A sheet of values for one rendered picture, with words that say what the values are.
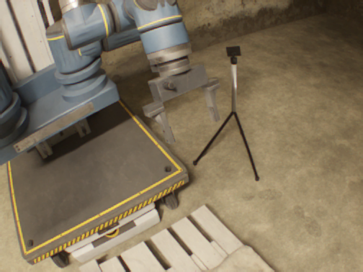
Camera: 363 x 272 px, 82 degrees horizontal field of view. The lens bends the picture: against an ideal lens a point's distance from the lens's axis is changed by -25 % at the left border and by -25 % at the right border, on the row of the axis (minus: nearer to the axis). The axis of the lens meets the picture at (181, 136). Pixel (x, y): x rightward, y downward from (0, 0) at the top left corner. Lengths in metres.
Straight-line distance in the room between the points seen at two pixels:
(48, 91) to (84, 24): 0.75
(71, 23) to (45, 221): 1.01
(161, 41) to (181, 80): 0.11
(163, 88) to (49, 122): 0.70
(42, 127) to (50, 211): 0.47
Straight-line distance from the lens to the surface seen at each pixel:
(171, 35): 0.58
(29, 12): 1.43
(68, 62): 1.13
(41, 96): 1.40
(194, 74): 0.63
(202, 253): 1.32
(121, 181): 1.36
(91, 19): 0.71
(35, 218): 1.46
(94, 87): 1.18
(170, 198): 1.49
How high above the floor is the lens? 1.39
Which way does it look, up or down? 44 degrees down
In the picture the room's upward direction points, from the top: 8 degrees counter-clockwise
